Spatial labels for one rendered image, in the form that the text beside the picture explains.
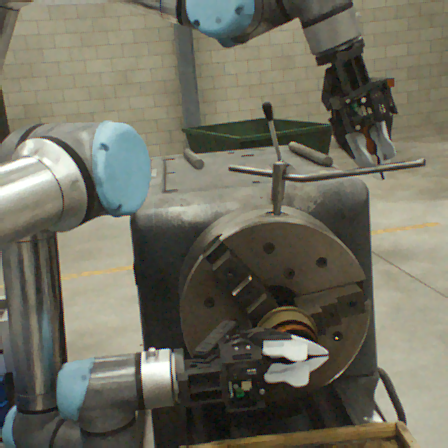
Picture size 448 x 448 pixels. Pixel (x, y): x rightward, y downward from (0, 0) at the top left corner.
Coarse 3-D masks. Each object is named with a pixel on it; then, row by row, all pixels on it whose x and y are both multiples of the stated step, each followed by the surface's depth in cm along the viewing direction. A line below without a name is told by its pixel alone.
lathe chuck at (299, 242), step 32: (224, 224) 111; (256, 224) 105; (288, 224) 105; (320, 224) 112; (192, 256) 112; (256, 256) 106; (288, 256) 107; (320, 256) 107; (352, 256) 108; (192, 288) 107; (224, 288) 107; (288, 288) 108; (320, 288) 108; (192, 320) 108; (352, 320) 110; (352, 352) 112; (288, 384) 112; (320, 384) 113
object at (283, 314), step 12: (276, 312) 99; (288, 312) 98; (300, 312) 99; (264, 324) 99; (276, 324) 96; (288, 324) 96; (300, 324) 96; (312, 324) 100; (300, 336) 94; (312, 336) 95
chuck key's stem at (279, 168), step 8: (280, 168) 107; (272, 176) 108; (280, 176) 107; (272, 184) 108; (280, 184) 107; (272, 192) 108; (280, 192) 108; (272, 200) 108; (280, 200) 108; (272, 208) 109; (280, 208) 109
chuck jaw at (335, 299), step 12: (336, 288) 108; (348, 288) 107; (360, 288) 109; (300, 300) 107; (312, 300) 106; (324, 300) 104; (336, 300) 104; (348, 300) 105; (360, 300) 105; (312, 312) 101; (324, 312) 103; (336, 312) 103; (348, 312) 106; (360, 312) 106; (324, 324) 102; (336, 324) 104
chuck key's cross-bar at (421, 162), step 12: (228, 168) 113; (240, 168) 112; (252, 168) 111; (360, 168) 99; (372, 168) 97; (384, 168) 96; (396, 168) 95; (408, 168) 94; (300, 180) 105; (312, 180) 104
